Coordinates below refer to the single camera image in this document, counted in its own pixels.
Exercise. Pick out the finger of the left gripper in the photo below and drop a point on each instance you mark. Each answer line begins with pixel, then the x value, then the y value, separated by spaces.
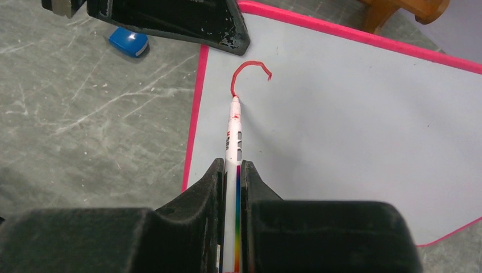
pixel 216 23

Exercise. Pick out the blue eraser on table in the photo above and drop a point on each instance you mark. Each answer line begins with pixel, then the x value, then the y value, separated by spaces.
pixel 130 43

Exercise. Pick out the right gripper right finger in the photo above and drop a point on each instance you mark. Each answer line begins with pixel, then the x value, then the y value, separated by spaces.
pixel 321 236

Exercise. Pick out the white red whiteboard marker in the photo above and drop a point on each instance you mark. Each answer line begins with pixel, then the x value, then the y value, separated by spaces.
pixel 231 258

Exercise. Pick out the pink-framed whiteboard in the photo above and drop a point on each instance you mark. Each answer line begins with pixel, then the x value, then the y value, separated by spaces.
pixel 347 115

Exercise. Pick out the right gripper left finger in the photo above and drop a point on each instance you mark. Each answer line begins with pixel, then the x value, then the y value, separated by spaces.
pixel 180 236

